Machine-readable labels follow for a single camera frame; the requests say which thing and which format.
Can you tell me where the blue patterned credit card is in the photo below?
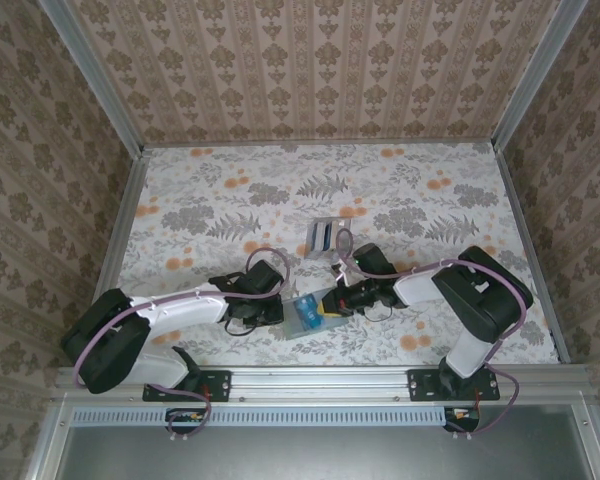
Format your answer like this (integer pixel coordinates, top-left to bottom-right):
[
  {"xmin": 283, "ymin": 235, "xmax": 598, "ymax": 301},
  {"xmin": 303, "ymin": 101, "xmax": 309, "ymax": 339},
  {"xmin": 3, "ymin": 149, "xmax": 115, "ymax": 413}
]
[{"xmin": 292, "ymin": 295, "xmax": 326, "ymax": 332}]

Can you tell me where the clear plastic bag with items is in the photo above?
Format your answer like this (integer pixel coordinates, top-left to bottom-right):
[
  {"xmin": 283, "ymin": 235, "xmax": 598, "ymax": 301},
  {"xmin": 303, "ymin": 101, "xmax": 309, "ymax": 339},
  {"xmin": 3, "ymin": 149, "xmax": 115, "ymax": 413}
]
[{"xmin": 281, "ymin": 287, "xmax": 350, "ymax": 342}]

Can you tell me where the floral patterned table cover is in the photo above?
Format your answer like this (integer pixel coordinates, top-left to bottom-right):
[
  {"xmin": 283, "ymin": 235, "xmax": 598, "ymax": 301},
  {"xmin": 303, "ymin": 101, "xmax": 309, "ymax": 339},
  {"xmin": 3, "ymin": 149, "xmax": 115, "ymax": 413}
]
[{"xmin": 97, "ymin": 142, "xmax": 564, "ymax": 369}]

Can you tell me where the grey metal sheet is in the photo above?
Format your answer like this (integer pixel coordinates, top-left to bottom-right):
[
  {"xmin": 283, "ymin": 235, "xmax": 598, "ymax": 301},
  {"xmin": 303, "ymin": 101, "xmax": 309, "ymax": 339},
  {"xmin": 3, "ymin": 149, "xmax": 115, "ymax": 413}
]
[{"xmin": 59, "ymin": 424, "xmax": 589, "ymax": 480}]

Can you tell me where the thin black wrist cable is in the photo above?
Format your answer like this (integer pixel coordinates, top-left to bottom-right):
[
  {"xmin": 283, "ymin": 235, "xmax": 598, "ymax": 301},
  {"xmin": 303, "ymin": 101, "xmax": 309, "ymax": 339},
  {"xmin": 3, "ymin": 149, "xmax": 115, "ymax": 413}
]
[{"xmin": 223, "ymin": 319, "xmax": 264, "ymax": 337}]

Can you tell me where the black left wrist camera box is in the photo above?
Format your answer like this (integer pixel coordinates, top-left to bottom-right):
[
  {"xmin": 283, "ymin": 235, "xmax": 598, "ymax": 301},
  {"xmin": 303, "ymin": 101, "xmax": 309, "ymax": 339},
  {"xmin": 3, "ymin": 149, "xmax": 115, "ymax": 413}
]
[{"xmin": 243, "ymin": 259, "xmax": 285, "ymax": 297}]

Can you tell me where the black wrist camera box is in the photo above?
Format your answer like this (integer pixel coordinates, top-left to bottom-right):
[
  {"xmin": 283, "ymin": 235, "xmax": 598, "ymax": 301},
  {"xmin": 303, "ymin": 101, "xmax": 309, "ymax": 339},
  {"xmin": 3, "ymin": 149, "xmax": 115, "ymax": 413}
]
[
  {"xmin": 243, "ymin": 259, "xmax": 285, "ymax": 297},
  {"xmin": 352, "ymin": 243, "xmax": 395, "ymax": 277}
]

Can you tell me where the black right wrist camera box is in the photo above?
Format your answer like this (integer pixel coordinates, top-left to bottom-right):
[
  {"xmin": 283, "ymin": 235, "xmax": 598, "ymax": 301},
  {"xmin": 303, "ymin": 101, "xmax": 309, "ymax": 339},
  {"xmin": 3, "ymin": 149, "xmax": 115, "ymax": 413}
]
[{"xmin": 352, "ymin": 243, "xmax": 395, "ymax": 277}]

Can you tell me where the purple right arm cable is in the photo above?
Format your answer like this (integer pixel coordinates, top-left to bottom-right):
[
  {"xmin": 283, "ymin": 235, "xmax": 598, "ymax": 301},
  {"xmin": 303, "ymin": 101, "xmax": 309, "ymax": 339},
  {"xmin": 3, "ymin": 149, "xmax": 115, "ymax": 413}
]
[{"xmin": 335, "ymin": 228, "xmax": 527, "ymax": 364}]

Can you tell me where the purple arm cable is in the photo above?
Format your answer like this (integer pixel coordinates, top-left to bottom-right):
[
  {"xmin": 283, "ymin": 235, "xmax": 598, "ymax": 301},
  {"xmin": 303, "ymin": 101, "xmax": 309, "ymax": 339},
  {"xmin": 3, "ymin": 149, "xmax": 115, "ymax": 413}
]
[
  {"xmin": 72, "ymin": 246, "xmax": 292, "ymax": 389},
  {"xmin": 335, "ymin": 228, "xmax": 527, "ymax": 364}
]

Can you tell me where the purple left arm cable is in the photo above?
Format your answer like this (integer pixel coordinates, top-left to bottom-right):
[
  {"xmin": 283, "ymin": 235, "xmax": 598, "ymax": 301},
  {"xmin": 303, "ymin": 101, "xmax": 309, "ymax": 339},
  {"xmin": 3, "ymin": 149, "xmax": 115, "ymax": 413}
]
[{"xmin": 72, "ymin": 246, "xmax": 292, "ymax": 389}]

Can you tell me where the aluminium table front rail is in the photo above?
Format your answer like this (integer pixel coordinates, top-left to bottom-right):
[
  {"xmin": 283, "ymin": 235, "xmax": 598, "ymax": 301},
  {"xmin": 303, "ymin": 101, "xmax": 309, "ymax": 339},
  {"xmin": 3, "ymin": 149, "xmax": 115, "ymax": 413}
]
[{"xmin": 54, "ymin": 364, "xmax": 596, "ymax": 401}]

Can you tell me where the grey slotted cable duct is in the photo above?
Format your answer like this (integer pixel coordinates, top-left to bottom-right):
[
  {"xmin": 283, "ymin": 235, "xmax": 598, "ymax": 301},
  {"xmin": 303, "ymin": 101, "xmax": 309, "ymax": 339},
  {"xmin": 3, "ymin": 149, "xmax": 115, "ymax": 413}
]
[{"xmin": 72, "ymin": 405, "xmax": 474, "ymax": 427}]

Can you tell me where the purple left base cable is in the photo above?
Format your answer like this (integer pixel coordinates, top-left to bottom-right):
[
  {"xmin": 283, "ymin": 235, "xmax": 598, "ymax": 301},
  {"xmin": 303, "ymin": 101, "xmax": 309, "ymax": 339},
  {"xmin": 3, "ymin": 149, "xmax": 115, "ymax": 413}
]
[{"xmin": 144, "ymin": 382, "xmax": 214, "ymax": 442}]

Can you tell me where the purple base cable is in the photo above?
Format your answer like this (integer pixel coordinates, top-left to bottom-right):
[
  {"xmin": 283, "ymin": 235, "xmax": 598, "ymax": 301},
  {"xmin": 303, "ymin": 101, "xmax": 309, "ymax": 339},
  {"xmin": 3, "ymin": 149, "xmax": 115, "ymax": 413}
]
[
  {"xmin": 144, "ymin": 382, "xmax": 214, "ymax": 442},
  {"xmin": 449, "ymin": 363, "xmax": 520, "ymax": 441}
]

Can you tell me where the aluminium table side rail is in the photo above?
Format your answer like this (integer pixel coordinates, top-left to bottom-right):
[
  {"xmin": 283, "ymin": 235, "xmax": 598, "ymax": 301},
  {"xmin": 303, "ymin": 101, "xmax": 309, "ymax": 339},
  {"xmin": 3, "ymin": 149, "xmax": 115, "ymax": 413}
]
[
  {"xmin": 59, "ymin": 147, "xmax": 149, "ymax": 374},
  {"xmin": 494, "ymin": 144, "xmax": 571, "ymax": 366}
]

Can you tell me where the aluminium table back rail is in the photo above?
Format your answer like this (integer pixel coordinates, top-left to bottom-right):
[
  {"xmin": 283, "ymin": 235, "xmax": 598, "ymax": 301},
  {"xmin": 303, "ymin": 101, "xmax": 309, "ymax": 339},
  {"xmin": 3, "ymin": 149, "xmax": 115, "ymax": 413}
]
[{"xmin": 142, "ymin": 139, "xmax": 499, "ymax": 150}]

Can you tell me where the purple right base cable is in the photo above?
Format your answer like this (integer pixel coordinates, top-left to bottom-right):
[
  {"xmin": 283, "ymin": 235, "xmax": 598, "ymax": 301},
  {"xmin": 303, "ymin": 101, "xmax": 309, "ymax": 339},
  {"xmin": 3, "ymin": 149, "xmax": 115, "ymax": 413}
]
[{"xmin": 449, "ymin": 363, "xmax": 520, "ymax": 441}]

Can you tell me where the aluminium corner post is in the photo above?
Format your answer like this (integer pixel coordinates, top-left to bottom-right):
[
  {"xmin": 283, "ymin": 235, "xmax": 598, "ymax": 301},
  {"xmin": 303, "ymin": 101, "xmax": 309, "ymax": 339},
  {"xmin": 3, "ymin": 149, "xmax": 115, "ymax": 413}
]
[
  {"xmin": 39, "ymin": 0, "xmax": 146, "ymax": 155},
  {"xmin": 493, "ymin": 0, "xmax": 576, "ymax": 151}
]

